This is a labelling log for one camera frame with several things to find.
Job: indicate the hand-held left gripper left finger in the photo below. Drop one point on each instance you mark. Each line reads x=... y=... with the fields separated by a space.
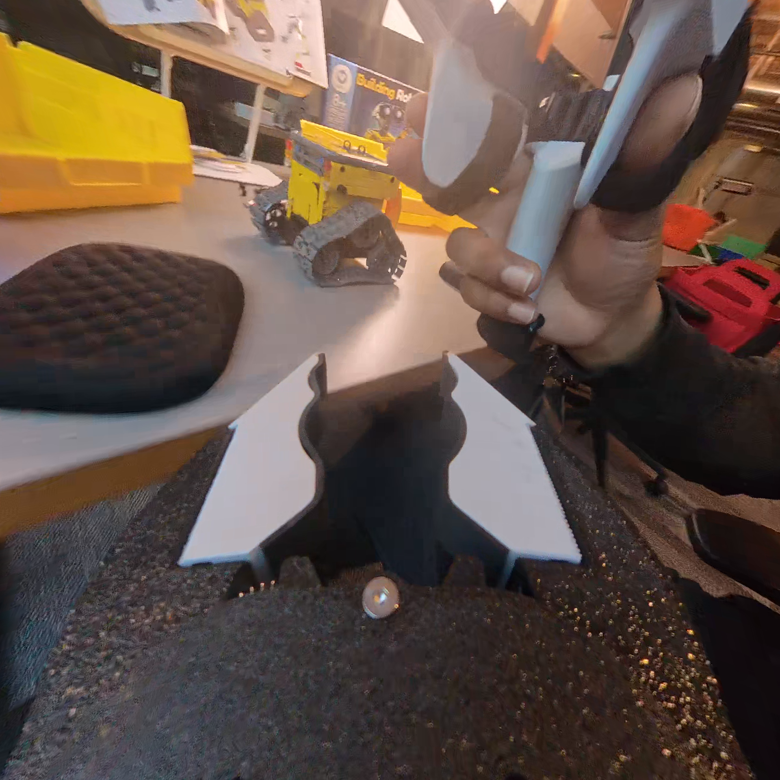
x=256 y=487

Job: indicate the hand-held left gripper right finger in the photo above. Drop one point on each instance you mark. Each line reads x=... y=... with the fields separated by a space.
x=506 y=487

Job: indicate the yellow plastic storage bin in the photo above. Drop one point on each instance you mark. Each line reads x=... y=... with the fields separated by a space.
x=426 y=210
x=91 y=134

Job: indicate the yellow building-block toy vehicle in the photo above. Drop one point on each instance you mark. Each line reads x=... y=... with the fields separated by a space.
x=341 y=177

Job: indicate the person's right hand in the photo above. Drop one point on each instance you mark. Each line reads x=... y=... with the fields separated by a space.
x=609 y=274

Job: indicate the blue toy kit box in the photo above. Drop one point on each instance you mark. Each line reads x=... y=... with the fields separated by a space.
x=359 y=103

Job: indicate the red plastic container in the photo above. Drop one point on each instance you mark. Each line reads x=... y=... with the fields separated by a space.
x=725 y=298

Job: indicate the black quilted pad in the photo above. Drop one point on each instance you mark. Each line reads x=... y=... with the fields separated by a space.
x=109 y=323

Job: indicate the wooden board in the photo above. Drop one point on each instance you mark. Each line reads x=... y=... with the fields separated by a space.
x=244 y=68

